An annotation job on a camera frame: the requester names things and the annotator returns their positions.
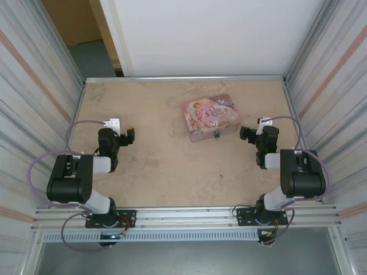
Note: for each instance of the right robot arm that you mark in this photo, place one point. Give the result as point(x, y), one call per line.
point(304, 180)

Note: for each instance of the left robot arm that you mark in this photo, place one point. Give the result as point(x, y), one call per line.
point(68, 186)

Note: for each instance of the pink illustrated tin box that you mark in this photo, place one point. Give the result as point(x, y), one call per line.
point(209, 114)

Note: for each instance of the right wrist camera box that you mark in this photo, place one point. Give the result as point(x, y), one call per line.
point(263, 124)

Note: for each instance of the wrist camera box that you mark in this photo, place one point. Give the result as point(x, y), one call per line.
point(113, 123)
point(263, 124)

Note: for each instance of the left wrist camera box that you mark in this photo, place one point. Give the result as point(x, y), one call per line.
point(113, 123)

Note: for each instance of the aluminium table edge rail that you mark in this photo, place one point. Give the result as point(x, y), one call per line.
point(186, 79)
point(78, 111)
point(289, 100)

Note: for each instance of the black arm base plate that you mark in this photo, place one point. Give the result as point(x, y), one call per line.
point(246, 216)
point(127, 217)

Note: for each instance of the aluminium mounting rail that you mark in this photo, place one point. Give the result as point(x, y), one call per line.
point(186, 216)

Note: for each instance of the white door frame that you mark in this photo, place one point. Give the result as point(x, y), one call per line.
point(117, 37)

